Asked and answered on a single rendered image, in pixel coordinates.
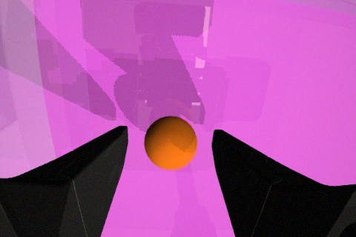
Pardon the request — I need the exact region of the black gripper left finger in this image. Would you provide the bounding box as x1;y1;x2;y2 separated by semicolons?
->
0;125;128;237

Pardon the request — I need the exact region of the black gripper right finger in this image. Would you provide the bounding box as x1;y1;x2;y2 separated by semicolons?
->
211;130;356;237

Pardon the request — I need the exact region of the low clear corner wall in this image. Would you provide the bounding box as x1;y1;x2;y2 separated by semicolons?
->
0;0;356;178

